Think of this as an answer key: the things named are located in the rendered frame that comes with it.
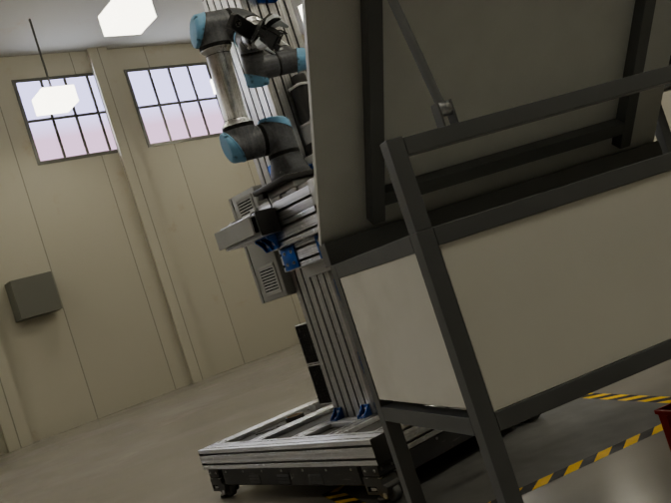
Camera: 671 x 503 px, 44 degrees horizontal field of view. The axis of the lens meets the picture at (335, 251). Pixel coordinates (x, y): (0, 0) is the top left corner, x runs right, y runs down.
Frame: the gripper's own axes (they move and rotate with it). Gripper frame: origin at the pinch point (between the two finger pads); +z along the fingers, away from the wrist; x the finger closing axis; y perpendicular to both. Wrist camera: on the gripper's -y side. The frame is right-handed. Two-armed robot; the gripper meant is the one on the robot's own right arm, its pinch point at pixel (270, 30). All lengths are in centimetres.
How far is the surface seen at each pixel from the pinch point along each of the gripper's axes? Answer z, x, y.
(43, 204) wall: -948, 191, 59
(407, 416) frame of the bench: 62, 76, 57
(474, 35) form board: 40, -18, 39
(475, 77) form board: 36, -10, 47
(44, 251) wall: -920, 247, 84
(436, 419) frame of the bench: 78, 71, 53
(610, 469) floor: 59, 70, 129
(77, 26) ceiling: -971, -47, 3
